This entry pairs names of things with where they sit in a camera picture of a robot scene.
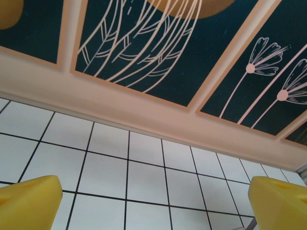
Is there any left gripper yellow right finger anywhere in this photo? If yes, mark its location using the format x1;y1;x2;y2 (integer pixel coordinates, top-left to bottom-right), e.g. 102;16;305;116
248;176;307;230

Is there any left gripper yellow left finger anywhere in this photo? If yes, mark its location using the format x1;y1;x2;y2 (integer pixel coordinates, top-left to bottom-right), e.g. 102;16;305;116
0;174;64;230

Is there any aluminium corner post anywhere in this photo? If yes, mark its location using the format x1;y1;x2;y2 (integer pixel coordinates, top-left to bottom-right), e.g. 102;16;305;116
295;165;307;185

